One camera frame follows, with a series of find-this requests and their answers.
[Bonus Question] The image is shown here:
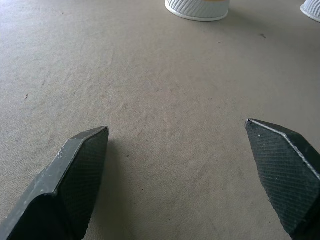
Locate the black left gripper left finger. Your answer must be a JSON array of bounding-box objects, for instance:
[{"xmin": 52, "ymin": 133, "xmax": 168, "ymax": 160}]
[{"xmin": 0, "ymin": 125, "xmax": 110, "ymax": 240}]

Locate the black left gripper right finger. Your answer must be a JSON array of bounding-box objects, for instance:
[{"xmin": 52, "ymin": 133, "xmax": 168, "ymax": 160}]
[{"xmin": 244, "ymin": 118, "xmax": 320, "ymax": 240}]

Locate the white ribbed paper cup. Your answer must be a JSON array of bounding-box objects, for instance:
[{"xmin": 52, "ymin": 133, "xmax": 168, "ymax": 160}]
[
  {"xmin": 299, "ymin": 0, "xmax": 320, "ymax": 23},
  {"xmin": 164, "ymin": 0, "xmax": 229, "ymax": 22}
]

